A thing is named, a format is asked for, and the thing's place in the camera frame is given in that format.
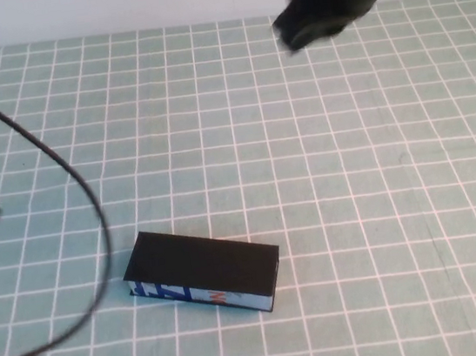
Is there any black glasses case blue print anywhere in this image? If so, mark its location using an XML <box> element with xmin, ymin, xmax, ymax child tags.
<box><xmin>117</xmin><ymin>212</ymin><xmax>288</xmax><ymax>332</ymax></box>

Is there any green checked tablecloth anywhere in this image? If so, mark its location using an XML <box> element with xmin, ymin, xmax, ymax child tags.
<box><xmin>0</xmin><ymin>0</ymin><xmax>476</xmax><ymax>356</ymax></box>

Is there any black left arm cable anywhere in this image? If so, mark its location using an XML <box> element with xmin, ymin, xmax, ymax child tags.
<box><xmin>0</xmin><ymin>72</ymin><xmax>129</xmax><ymax>356</ymax></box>

